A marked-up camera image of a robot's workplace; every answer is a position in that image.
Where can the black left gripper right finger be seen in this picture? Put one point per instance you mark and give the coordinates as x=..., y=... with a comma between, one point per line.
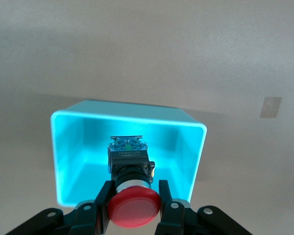
x=176, y=218

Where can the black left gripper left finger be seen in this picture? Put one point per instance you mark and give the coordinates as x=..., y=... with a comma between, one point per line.
x=88, y=218

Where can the red mushroom push button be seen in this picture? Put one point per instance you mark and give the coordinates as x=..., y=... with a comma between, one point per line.
x=134, y=208

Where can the cyan plastic box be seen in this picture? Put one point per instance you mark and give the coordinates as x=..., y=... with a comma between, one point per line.
x=76, y=147

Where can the brown tape patch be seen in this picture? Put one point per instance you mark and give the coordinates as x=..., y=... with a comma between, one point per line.
x=270, y=107

